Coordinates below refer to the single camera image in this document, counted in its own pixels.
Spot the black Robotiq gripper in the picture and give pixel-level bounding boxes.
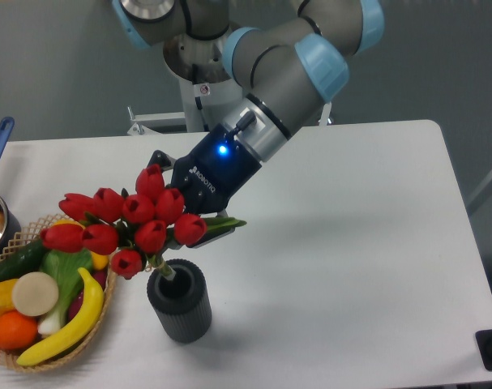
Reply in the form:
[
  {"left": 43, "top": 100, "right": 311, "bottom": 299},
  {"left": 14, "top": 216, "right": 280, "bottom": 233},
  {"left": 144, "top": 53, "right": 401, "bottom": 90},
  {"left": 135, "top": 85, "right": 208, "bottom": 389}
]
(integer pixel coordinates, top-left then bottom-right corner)
[{"left": 147, "top": 124, "right": 261, "bottom": 248}]

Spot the red tulip bouquet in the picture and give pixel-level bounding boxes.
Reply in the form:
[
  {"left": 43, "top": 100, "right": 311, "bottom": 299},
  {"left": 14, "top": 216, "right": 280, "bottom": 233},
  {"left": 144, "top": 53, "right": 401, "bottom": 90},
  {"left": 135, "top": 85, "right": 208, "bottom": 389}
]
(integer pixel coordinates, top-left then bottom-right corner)
[{"left": 40, "top": 165, "right": 246, "bottom": 280}]

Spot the dark grey ribbed vase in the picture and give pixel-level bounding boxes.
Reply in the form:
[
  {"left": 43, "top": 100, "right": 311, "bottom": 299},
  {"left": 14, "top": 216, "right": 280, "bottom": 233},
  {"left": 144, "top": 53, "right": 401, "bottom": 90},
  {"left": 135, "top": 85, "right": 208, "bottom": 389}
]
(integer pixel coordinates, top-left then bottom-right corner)
[{"left": 147, "top": 259, "right": 212, "bottom": 344}]

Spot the green bok choy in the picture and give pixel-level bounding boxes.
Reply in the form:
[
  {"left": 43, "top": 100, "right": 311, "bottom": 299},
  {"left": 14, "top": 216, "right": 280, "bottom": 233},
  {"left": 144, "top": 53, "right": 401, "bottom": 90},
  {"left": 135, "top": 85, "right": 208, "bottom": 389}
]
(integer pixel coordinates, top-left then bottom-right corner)
[{"left": 38, "top": 249, "right": 93, "bottom": 337}]

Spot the yellow bell pepper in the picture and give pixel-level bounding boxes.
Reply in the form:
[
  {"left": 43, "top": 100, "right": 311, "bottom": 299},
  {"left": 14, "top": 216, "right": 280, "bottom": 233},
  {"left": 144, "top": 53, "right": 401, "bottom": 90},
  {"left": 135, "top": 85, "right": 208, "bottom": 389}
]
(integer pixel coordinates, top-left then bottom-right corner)
[{"left": 0, "top": 279, "right": 18, "bottom": 315}]

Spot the yellow banana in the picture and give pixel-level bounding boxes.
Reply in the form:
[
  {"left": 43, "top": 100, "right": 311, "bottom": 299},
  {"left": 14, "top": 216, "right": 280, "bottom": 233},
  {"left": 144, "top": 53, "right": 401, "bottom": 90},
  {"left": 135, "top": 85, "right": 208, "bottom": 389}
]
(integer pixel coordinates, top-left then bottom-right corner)
[{"left": 16, "top": 267, "right": 104, "bottom": 367}]

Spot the woven wicker basket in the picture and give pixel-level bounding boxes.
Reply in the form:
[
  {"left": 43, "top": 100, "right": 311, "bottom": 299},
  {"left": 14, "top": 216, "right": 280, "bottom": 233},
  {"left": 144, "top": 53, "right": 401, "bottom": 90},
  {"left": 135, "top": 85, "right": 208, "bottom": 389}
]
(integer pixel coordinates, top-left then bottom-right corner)
[{"left": 0, "top": 214, "right": 117, "bottom": 374}]

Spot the green cucumber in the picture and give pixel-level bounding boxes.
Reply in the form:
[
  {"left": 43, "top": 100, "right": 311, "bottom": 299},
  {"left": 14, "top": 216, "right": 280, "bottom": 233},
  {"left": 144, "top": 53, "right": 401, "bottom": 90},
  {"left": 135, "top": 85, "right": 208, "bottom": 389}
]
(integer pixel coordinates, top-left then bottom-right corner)
[{"left": 0, "top": 240, "right": 49, "bottom": 282}]

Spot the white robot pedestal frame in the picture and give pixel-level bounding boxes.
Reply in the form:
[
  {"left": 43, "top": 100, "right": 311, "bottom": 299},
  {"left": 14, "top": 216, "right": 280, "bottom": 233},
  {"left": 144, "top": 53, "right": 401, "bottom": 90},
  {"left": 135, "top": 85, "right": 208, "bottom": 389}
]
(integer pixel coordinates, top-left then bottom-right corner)
[{"left": 131, "top": 66, "right": 337, "bottom": 141}]

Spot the dark red fruit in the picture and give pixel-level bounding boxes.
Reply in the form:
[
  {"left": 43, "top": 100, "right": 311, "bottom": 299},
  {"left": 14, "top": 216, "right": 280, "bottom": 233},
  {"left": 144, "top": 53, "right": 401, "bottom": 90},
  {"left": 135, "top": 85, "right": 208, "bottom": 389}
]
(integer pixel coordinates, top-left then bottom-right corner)
[{"left": 67, "top": 269, "right": 107, "bottom": 322}]

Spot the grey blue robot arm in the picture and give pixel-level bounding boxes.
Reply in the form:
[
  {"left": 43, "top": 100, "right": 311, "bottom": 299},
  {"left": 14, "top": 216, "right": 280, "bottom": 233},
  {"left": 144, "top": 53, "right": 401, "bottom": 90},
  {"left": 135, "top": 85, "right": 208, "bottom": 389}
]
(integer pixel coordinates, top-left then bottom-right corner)
[{"left": 112, "top": 1, "right": 384, "bottom": 242}]

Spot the round beige disc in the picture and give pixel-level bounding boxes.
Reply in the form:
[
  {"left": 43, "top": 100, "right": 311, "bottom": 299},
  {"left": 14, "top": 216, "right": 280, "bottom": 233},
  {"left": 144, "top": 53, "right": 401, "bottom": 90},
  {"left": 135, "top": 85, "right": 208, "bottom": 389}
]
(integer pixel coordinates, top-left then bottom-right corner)
[{"left": 11, "top": 271, "right": 59, "bottom": 317}]

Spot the orange fruit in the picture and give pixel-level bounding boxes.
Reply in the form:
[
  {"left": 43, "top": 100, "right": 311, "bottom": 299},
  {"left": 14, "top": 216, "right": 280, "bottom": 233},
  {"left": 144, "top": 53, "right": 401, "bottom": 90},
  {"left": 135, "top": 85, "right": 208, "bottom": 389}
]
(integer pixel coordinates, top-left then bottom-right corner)
[{"left": 0, "top": 310, "right": 37, "bottom": 350}]

